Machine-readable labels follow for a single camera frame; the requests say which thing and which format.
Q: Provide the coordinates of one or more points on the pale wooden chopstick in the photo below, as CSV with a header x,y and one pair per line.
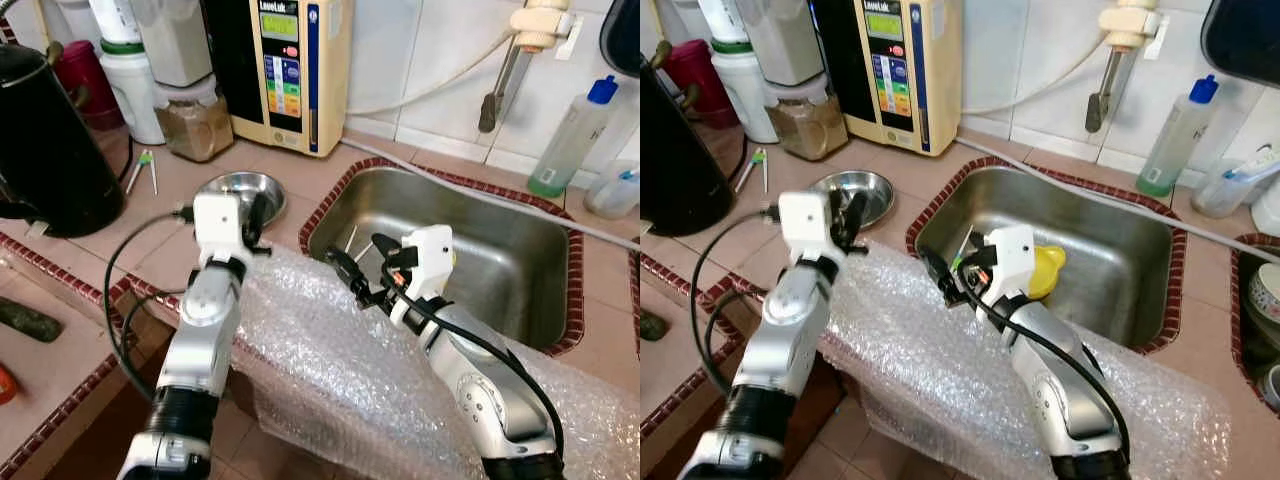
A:
x,y
352,243
966,240

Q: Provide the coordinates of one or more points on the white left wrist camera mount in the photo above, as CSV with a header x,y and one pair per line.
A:
x,y
805,225
218,225

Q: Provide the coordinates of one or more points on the clear bottle blue cap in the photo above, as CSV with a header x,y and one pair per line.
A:
x,y
1175,140
570,145

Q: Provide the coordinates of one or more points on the plain white bowl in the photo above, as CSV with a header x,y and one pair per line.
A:
x,y
1270,385

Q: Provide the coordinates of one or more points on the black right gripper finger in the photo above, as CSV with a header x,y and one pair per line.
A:
x,y
935,270
388,247
967,250
345,272

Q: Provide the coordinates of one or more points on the cream water ionizer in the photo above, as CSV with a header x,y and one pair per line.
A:
x,y
895,80
290,80

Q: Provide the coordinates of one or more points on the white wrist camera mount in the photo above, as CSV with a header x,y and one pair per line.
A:
x,y
805,225
425,260
1010,260
218,225

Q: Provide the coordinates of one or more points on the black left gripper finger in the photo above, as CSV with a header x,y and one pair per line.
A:
x,y
855,208
258,210

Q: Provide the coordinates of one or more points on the white plastic bottle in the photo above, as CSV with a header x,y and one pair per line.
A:
x,y
115,20
722,20

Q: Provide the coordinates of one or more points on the black pan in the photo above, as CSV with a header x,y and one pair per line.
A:
x,y
622,35
1245,35

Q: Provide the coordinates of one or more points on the maroon plastic container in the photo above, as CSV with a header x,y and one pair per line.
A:
x,y
85,75
700,75

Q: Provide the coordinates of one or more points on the cream wall tap metal spout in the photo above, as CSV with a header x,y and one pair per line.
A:
x,y
1130,20
540,20

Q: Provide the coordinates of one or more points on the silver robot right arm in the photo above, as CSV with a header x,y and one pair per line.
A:
x,y
1065,390
480,390

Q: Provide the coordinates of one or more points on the grey blender base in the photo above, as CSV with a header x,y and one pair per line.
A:
x,y
175,40
785,40

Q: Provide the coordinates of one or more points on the clear bubble wrap sheet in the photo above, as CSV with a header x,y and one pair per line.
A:
x,y
320,370
920,370

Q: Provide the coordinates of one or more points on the white jar green lid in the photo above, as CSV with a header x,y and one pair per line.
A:
x,y
748,95
135,95

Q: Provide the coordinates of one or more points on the white blue plastic brush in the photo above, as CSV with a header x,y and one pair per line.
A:
x,y
628,175
1255,165

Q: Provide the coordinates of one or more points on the clear jar brown powder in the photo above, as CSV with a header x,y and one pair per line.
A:
x,y
195,128
808,125

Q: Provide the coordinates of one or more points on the thin grey rod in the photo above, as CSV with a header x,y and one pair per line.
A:
x,y
1100,190
500,198

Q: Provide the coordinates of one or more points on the clear plastic container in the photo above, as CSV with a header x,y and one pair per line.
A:
x,y
610,195
1220,190

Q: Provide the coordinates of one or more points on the round metal plate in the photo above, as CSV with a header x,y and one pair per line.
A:
x,y
880,195
235,183

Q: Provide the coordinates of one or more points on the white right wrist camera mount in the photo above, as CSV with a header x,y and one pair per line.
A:
x,y
425,260
1010,260

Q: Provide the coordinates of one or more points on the white detergent bottle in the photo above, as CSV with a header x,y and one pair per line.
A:
x,y
1268,210

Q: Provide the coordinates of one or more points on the orange plastic item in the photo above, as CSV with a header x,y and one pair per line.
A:
x,y
8,385

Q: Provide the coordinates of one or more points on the patterned white ceramic bowl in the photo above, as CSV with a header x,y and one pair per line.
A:
x,y
1268,295

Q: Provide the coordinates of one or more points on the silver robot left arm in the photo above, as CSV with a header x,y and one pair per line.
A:
x,y
790,340
200,340

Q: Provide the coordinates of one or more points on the dark green vegetable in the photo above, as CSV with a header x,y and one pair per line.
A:
x,y
30,320
652,326

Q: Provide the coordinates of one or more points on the black kettle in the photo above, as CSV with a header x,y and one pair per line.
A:
x,y
680,160
50,150

